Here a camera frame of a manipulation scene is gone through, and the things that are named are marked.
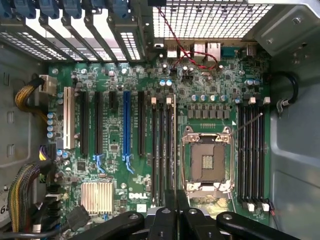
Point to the long black expansion slot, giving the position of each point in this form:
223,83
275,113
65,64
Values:
84,125
141,125
98,125

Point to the green motherboard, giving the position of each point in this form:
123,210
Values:
117,125

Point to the silver perforated slot cover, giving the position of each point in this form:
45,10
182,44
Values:
130,47

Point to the silver CPU socket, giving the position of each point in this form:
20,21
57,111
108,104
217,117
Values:
207,162

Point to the blue card retention clip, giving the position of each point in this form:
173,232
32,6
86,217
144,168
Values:
72,8
24,8
122,8
49,8
5,8

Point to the grey metal PC case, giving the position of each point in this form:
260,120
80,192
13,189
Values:
295,150

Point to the thin silver locking lever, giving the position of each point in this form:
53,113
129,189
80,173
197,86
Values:
247,123

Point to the short black expansion slot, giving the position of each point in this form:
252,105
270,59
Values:
112,100

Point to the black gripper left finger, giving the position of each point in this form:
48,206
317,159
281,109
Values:
162,225

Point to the blue expansion slot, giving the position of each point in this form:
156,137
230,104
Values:
127,125

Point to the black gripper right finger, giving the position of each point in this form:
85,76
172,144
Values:
192,225

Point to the silver finned heat sink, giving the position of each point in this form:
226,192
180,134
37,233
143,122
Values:
97,197

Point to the white expansion slot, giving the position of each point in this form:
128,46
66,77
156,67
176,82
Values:
68,117

